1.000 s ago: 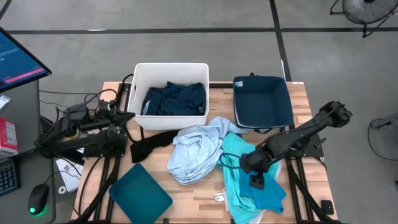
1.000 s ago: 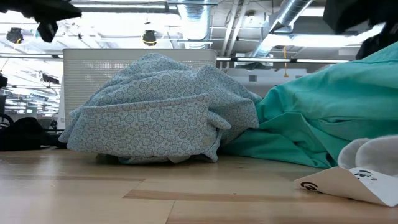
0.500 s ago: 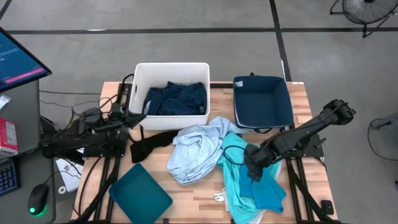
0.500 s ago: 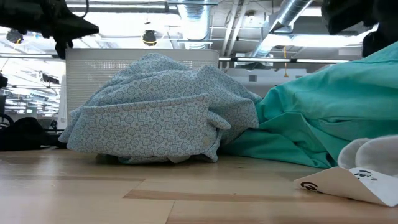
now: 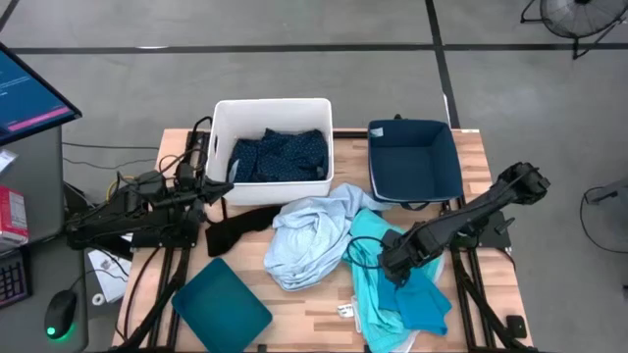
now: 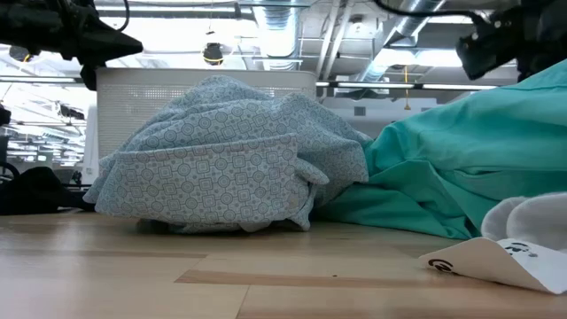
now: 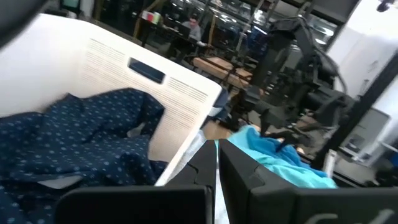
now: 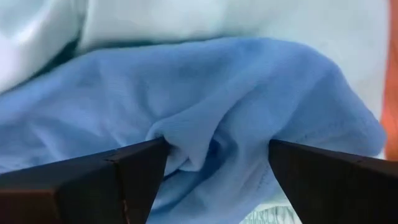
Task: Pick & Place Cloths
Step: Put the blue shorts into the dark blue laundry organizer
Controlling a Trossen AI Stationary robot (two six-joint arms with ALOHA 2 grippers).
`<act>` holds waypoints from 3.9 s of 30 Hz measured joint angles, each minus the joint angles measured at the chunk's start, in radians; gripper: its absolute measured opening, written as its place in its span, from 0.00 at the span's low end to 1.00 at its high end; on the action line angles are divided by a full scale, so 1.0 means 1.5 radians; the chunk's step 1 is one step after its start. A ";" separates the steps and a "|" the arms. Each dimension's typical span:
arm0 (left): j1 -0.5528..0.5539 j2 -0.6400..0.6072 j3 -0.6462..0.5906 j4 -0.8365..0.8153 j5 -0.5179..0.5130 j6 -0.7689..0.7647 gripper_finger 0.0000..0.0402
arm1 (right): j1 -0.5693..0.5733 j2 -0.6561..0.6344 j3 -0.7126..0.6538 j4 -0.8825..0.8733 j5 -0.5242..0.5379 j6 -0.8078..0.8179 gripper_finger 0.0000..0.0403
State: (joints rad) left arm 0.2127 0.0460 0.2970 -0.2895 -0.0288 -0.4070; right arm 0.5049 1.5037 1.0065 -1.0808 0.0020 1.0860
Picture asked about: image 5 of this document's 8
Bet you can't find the black cloth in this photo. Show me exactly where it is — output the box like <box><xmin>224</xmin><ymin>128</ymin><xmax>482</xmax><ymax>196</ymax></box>
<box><xmin>204</xmin><ymin>204</ymin><xmax>284</xmax><ymax>259</ymax></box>

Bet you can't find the grey desk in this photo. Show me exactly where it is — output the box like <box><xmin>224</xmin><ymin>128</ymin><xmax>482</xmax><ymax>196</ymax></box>
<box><xmin>0</xmin><ymin>125</ymin><xmax>89</xmax><ymax>353</ymax></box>

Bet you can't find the grey stand base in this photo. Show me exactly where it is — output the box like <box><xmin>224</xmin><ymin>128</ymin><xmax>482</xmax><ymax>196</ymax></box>
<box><xmin>581</xmin><ymin>176</ymin><xmax>628</xmax><ymax>256</ymax></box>

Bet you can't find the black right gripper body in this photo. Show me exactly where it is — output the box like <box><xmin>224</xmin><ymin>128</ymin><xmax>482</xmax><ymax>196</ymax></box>
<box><xmin>378</xmin><ymin>227</ymin><xmax>428</xmax><ymax>274</ymax></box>

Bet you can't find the navy dotted cloth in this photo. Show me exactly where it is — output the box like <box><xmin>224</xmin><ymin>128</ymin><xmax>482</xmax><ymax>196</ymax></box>
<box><xmin>226</xmin><ymin>127</ymin><xmax>330</xmax><ymax>183</ymax></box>

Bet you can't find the black floor fan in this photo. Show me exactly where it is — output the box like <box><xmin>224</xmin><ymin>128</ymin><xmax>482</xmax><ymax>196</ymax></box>
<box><xmin>519</xmin><ymin>0</ymin><xmax>628</xmax><ymax>61</ymax></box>

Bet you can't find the light blue patterned cloth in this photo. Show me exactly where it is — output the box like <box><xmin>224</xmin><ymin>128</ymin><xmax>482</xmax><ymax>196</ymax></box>
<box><xmin>263</xmin><ymin>182</ymin><xmax>393</xmax><ymax>293</ymax></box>

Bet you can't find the white paper slip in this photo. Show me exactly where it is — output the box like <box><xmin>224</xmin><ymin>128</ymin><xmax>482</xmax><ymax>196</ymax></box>
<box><xmin>0</xmin><ymin>148</ymin><xmax>20</xmax><ymax>174</ymax></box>

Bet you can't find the white printed paper sheet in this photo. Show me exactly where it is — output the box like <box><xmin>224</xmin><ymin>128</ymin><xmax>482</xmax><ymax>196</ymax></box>
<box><xmin>86</xmin><ymin>247</ymin><xmax>132</xmax><ymax>304</ymax></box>

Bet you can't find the yellow cable bundle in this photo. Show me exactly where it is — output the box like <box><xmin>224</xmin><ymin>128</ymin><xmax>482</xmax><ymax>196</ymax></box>
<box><xmin>106</xmin><ymin>175</ymin><xmax>133</xmax><ymax>202</ymax></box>

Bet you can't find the white perforated plastic basket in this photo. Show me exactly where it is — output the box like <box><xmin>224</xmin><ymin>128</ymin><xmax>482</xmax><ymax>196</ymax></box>
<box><xmin>204</xmin><ymin>97</ymin><xmax>336</xmax><ymax>207</ymax></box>

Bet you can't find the teal plastic tray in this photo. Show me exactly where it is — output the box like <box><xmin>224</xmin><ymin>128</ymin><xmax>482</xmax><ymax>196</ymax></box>
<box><xmin>170</xmin><ymin>257</ymin><xmax>274</xmax><ymax>353</ymax></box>

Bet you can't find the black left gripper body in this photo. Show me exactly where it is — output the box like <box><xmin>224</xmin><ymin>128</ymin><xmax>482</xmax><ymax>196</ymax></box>
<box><xmin>171</xmin><ymin>176</ymin><xmax>217</xmax><ymax>210</ymax></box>

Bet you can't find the black computer mouse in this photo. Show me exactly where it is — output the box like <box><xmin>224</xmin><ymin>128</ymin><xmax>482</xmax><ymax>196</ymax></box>
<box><xmin>43</xmin><ymin>288</ymin><xmax>79</xmax><ymax>341</ymax></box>

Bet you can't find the black computer monitor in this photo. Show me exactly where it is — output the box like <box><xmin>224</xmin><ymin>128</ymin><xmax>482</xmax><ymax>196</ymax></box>
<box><xmin>0</xmin><ymin>41</ymin><xmax>83</xmax><ymax>147</ymax></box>

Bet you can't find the blue fabric bin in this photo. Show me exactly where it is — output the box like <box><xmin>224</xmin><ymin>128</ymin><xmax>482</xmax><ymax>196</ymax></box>
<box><xmin>366</xmin><ymin>119</ymin><xmax>465</xmax><ymax>206</ymax></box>

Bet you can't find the red cardboard box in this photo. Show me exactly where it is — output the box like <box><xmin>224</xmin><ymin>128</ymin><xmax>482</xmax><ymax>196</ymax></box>
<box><xmin>0</xmin><ymin>184</ymin><xmax>29</xmax><ymax>249</ymax></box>

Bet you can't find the dark turquoise cloth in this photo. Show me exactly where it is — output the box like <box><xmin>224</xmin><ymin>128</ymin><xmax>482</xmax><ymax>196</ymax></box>
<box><xmin>376</xmin><ymin>267</ymin><xmax>453</xmax><ymax>337</ymax></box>

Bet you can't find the black keyboard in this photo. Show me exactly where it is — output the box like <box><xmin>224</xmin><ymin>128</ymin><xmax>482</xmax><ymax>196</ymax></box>
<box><xmin>0</xmin><ymin>249</ymin><xmax>31</xmax><ymax>309</ymax></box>

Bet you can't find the black table-level camera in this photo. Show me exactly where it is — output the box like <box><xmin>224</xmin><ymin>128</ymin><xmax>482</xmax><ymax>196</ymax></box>
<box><xmin>504</xmin><ymin>315</ymin><xmax>529</xmax><ymax>339</ymax></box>

